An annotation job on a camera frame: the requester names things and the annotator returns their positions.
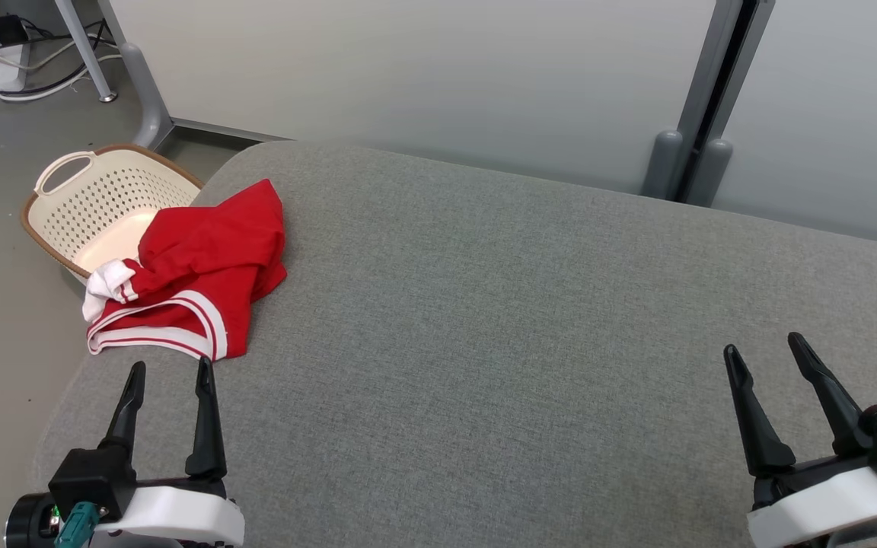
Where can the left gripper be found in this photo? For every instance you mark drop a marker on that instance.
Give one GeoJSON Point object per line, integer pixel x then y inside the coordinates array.
{"type": "Point", "coordinates": [96, 476]}

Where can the red polo shirt white collar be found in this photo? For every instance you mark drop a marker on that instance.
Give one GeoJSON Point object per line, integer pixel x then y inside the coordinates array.
{"type": "Point", "coordinates": [202, 251]}

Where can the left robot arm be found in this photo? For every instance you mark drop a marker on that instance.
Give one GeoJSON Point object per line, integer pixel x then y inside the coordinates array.
{"type": "Point", "coordinates": [27, 521]}

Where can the cream perforated laundry basket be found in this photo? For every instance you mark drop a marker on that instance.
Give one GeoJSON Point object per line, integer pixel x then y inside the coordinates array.
{"type": "Point", "coordinates": [96, 205]}

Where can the grey metal table leg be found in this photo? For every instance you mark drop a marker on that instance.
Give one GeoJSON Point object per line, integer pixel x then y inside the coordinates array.
{"type": "Point", "coordinates": [84, 49]}

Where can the white power strip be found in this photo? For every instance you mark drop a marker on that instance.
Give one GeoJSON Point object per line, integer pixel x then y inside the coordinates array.
{"type": "Point", "coordinates": [1, 72]}

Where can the black power adapter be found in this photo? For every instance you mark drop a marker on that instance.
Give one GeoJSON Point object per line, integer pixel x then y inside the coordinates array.
{"type": "Point", "coordinates": [8, 29]}

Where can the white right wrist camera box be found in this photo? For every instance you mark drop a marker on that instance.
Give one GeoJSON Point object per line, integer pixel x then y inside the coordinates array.
{"type": "Point", "coordinates": [827, 514]}

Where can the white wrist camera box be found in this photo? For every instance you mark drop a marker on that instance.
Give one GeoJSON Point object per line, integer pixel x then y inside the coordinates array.
{"type": "Point", "coordinates": [827, 514]}
{"type": "Point", "coordinates": [180, 517]}

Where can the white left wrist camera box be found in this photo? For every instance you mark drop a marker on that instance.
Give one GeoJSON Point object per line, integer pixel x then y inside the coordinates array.
{"type": "Point", "coordinates": [180, 517]}

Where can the grey partition post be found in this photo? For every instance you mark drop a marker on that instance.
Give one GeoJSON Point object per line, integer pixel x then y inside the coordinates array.
{"type": "Point", "coordinates": [709, 175]}
{"type": "Point", "coordinates": [663, 164]}

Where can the grey bracket at left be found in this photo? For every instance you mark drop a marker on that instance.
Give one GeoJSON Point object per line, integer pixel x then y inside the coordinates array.
{"type": "Point", "coordinates": [141, 84]}

